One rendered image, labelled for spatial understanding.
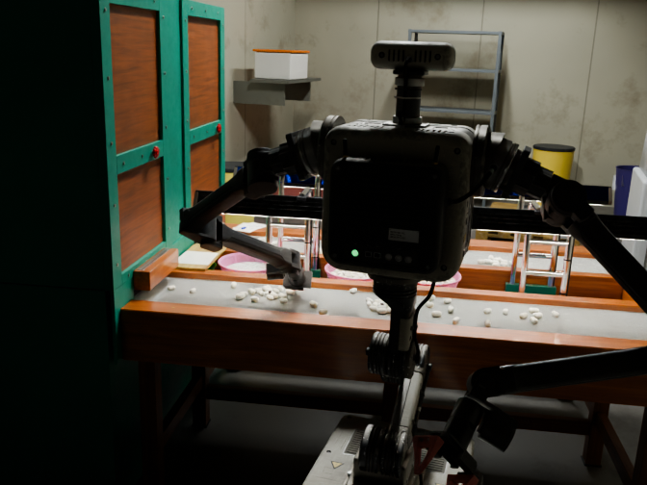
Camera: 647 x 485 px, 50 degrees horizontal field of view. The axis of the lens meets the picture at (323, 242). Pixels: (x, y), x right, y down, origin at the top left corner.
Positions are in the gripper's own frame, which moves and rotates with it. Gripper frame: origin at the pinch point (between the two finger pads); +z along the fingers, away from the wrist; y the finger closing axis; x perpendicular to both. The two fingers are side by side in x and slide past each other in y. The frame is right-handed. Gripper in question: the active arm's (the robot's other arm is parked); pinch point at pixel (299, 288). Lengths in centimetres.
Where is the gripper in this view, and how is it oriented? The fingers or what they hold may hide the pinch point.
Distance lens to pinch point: 259.5
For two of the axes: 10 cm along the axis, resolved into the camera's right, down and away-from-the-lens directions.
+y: -9.9, -0.6, 1.2
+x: -1.0, 9.0, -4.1
